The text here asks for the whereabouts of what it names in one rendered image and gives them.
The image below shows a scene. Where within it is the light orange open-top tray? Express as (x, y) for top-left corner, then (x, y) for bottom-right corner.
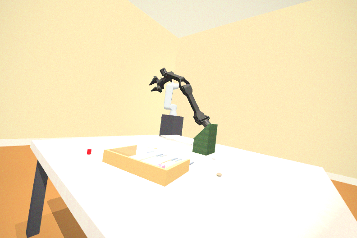
(102, 142), (190, 187)

